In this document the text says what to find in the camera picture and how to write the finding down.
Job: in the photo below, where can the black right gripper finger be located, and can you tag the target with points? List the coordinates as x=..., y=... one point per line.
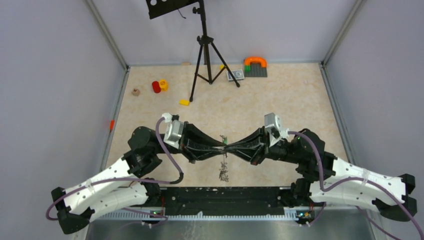
x=246, y=142
x=251, y=155

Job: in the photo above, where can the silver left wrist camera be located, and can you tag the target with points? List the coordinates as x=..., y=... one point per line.
x=174, y=130

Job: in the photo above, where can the red plastic cylinder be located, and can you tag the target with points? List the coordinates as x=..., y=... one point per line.
x=156, y=87

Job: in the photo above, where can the orange plastic arch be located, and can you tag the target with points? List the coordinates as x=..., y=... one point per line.
x=255, y=60

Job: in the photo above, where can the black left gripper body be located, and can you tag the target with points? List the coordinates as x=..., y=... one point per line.
x=185, y=142

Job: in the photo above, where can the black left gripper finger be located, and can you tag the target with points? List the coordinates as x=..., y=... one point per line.
x=202, y=140
x=200, y=154

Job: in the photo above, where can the yellow lego brick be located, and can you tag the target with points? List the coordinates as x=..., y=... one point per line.
x=184, y=102

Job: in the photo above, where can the small wooden block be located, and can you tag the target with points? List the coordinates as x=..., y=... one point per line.
x=135, y=92

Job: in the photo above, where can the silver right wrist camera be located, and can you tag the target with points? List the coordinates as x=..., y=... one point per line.
x=275, y=128

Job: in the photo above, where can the yellow plastic cylinder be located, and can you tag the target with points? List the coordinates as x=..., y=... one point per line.
x=164, y=86

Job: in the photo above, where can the blue playing card box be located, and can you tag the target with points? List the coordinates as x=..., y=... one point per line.
x=238, y=75

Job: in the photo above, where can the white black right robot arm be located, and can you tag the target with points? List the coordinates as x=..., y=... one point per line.
x=326, y=178

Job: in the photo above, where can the black perforated mount plate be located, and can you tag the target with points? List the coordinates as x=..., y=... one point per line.
x=157, y=8

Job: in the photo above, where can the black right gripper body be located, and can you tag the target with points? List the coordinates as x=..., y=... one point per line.
x=280, y=151

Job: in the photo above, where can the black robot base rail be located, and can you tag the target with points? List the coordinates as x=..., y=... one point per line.
x=240, y=202

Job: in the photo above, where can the black tripod stand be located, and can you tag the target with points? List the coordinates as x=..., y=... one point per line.
x=205, y=41

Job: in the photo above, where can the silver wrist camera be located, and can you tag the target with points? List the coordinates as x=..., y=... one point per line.
x=275, y=128
x=174, y=130

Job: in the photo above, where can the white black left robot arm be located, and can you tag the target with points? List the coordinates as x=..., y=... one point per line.
x=123, y=183

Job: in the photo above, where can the grey lego baseplate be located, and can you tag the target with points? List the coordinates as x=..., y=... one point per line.
x=256, y=71

